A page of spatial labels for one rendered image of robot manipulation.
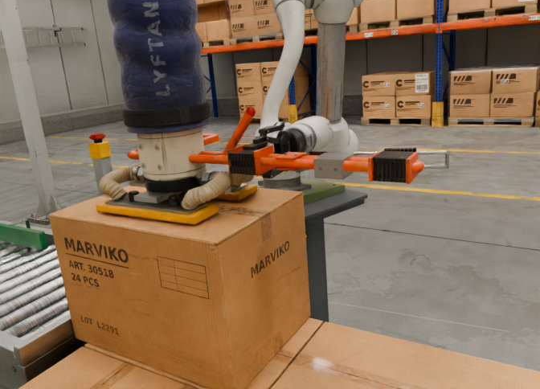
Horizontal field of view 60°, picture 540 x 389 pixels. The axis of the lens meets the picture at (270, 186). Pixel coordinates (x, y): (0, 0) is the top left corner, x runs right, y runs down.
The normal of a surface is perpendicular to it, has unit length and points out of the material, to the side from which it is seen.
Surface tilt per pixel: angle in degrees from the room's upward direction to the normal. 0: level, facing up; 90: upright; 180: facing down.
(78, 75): 90
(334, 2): 110
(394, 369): 0
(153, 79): 76
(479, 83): 90
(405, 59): 90
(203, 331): 90
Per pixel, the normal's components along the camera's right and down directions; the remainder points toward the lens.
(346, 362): -0.08, -0.96
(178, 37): 0.62, -0.22
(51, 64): 0.85, 0.07
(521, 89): -0.52, 0.29
